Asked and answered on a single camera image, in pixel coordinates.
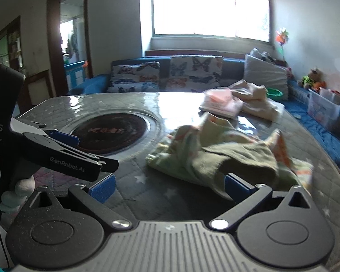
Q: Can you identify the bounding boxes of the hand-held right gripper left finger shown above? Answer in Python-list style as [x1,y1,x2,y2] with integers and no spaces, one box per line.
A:
[25,174,136,230]

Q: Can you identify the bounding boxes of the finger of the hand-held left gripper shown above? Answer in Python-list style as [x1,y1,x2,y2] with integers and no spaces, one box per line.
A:
[23,133,119,182]
[13,119,80,147]

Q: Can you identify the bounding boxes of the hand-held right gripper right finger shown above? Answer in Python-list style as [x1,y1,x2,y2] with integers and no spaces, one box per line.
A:
[210,173,319,229]

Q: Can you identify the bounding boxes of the green floral child's shirt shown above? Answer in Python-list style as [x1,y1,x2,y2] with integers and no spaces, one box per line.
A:
[146,112,313,202]

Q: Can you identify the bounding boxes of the hanging clothes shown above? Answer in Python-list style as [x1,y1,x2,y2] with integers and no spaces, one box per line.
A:
[66,32,80,57]

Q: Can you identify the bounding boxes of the person's left hand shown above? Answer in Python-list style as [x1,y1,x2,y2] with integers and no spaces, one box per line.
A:
[0,176,36,221]

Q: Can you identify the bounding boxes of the low wooden sideboard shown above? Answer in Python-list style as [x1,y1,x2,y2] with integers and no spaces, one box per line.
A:
[17,68,54,114]

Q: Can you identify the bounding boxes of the round black induction cooker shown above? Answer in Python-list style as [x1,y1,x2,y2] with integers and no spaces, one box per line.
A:
[66,113,160,157]

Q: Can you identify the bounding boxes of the tall wooden display cabinet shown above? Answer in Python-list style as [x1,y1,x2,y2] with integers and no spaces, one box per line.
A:
[0,15,23,71]

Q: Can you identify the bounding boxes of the grey quilted star tablecloth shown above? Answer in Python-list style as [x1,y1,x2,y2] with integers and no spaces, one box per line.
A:
[10,91,340,270]

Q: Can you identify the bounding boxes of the blue and white plastic cabinet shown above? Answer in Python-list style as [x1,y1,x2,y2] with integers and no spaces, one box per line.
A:
[64,61,88,90]

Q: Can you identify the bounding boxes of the small butterfly print cushion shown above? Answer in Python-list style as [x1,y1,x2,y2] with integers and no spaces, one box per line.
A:
[108,81,159,93]
[110,62,160,83]

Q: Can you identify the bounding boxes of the pink and white tissue pack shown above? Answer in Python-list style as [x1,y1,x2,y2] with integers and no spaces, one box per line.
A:
[199,88,244,119]

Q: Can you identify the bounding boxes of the beige garment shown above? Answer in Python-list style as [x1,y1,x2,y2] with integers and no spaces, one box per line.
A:
[231,79,279,122]

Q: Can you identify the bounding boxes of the blue sofa sheet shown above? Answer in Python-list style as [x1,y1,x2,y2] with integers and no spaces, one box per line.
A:
[283,79,340,170]

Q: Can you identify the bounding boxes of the green bowl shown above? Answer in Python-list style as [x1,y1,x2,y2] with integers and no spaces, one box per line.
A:
[266,87,283,98]

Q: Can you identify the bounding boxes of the clear plastic storage box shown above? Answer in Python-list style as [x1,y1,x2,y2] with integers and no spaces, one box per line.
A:
[307,88,340,132]

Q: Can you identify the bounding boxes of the grey pillow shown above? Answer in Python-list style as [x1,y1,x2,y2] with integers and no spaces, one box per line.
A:
[244,54,289,100]

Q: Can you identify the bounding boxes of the large butterfly print cushion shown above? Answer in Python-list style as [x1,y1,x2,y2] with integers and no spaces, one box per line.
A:
[167,56,224,92]

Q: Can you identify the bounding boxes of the brown teddy bear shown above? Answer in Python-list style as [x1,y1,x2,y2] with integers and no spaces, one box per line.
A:
[297,68,326,90]

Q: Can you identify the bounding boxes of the white plush toy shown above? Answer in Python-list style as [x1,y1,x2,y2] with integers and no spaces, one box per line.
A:
[249,48,287,66]

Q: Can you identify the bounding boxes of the colourful pinwheel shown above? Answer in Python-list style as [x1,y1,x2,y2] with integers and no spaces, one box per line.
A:
[275,28,289,63]

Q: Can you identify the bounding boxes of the window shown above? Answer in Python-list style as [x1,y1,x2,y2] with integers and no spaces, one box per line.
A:
[151,0,271,41]

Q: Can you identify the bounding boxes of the dark wooden door frame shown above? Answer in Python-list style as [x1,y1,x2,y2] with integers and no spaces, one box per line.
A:
[47,0,90,97]

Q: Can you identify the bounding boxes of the black cable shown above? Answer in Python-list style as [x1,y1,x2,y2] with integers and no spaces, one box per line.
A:
[0,222,10,268]

